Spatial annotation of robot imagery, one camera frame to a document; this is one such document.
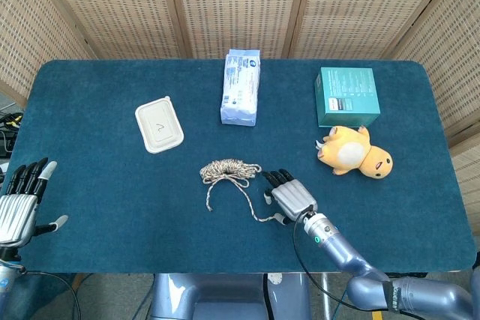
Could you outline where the woven bamboo folding screen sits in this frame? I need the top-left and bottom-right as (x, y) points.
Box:
(0, 0), (480, 238)

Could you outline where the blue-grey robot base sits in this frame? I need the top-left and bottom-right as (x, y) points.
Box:
(149, 272), (312, 320)

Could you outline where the teal cardboard box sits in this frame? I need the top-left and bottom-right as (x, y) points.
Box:
(313, 67), (382, 128)

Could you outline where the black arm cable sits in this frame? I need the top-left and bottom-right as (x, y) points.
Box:
(0, 259), (83, 320)
(292, 207), (425, 320)

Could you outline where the yellow plush toy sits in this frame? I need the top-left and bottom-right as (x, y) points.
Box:
(316, 124), (395, 179)

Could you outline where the white blue tissue pack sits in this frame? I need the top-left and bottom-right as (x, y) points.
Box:
(219, 49), (261, 127)

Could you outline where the blue felt table mat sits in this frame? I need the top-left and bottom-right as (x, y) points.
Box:
(0, 58), (477, 274)

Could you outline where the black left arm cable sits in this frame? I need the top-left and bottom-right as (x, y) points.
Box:
(0, 259), (83, 320)

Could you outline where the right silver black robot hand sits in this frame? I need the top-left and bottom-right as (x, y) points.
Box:
(260, 169), (319, 226)

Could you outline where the beige lidded food container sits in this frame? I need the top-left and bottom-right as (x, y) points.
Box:
(134, 95), (185, 154)

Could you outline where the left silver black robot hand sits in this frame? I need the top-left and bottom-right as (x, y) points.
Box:
(0, 157), (70, 249)

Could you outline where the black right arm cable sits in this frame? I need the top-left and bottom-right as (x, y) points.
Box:
(292, 207), (425, 320)

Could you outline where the cables and power strip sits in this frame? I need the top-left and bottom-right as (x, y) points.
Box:
(0, 109), (24, 160)

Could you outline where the beige twisted rope bundle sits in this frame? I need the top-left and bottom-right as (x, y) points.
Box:
(199, 158), (279, 223)

